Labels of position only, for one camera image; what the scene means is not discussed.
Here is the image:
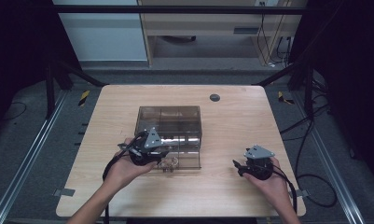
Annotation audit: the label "light wooden desk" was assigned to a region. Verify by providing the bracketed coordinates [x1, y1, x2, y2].
[137, 0, 309, 67]

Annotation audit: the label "black horizontal frame bar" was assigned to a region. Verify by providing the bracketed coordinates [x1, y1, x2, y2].
[50, 4, 312, 16]

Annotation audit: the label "grey table bracket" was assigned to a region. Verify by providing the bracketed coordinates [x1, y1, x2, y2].
[51, 188, 76, 198]
[291, 189, 311, 199]

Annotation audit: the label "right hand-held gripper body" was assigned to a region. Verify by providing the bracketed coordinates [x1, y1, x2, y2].
[242, 144, 276, 181]

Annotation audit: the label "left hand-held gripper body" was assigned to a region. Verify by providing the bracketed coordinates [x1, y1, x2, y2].
[117, 126, 171, 167]

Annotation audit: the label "white cabinet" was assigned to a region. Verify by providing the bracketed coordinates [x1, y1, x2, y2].
[51, 0, 148, 63]

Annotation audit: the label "person's right hand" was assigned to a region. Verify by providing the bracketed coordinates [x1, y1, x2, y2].
[242, 156, 291, 202]

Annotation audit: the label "black diagonal frame strut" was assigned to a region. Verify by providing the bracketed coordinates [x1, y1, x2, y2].
[45, 60, 107, 119]
[252, 61, 315, 120]

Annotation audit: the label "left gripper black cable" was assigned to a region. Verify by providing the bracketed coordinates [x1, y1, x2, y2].
[102, 130, 149, 224]

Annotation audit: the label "aluminium floor rail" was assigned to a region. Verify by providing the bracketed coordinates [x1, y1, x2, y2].
[0, 89, 70, 224]
[290, 91, 367, 224]

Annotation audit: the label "hanging black desk cables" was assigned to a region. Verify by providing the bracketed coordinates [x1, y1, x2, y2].
[255, 1, 294, 68]

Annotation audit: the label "yellow black hazard tape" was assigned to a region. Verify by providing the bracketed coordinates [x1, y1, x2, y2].
[77, 90, 91, 107]
[277, 91, 297, 105]

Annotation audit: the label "smoky transparent drawer box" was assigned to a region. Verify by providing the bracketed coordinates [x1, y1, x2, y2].
[133, 105, 203, 152]

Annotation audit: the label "person's left hand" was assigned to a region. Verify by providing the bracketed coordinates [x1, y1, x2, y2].
[107, 137, 159, 193]

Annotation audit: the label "thin black floor cable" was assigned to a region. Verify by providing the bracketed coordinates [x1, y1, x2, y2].
[3, 101, 28, 121]

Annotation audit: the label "black floor cable loop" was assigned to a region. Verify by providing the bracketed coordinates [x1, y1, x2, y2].
[279, 92, 339, 209]

